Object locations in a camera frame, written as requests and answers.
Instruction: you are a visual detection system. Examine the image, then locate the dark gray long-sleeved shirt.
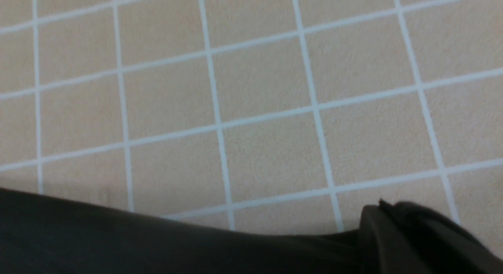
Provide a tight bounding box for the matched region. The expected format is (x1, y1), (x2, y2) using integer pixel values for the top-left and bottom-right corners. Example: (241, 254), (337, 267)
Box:
(0, 188), (503, 274)

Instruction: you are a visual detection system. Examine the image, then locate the beige checkered tablecloth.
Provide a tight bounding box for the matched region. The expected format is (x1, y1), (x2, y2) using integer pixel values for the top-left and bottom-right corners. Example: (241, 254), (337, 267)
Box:
(0, 0), (503, 256)

